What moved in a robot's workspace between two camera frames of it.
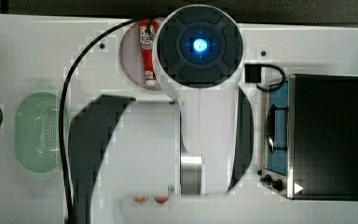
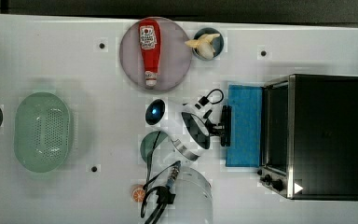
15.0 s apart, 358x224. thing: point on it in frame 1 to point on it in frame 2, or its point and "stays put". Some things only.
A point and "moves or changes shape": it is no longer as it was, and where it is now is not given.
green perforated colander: [36, 132] stays put
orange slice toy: [140, 199] stays put
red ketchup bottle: [147, 39] stays put
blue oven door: [276, 129] moves or changes shape
